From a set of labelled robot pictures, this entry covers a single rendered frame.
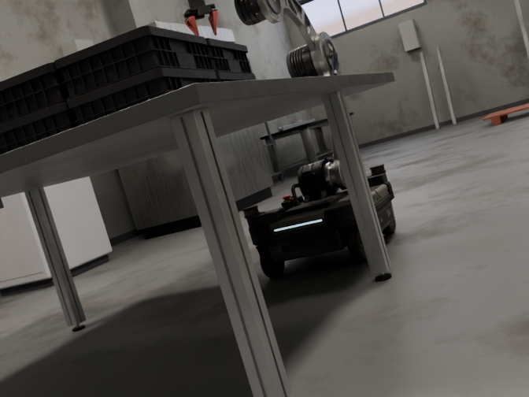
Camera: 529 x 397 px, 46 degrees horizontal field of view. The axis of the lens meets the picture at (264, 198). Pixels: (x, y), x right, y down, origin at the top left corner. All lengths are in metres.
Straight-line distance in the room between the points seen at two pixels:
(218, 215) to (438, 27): 11.06
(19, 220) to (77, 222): 0.49
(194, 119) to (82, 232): 4.01
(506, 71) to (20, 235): 9.19
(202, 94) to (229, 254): 0.33
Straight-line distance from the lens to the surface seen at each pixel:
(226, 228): 1.25
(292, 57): 3.06
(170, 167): 5.95
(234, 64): 2.20
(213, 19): 2.23
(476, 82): 12.07
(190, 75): 1.80
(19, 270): 5.10
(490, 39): 12.05
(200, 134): 1.25
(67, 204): 5.16
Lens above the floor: 0.55
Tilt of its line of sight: 4 degrees down
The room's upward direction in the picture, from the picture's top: 16 degrees counter-clockwise
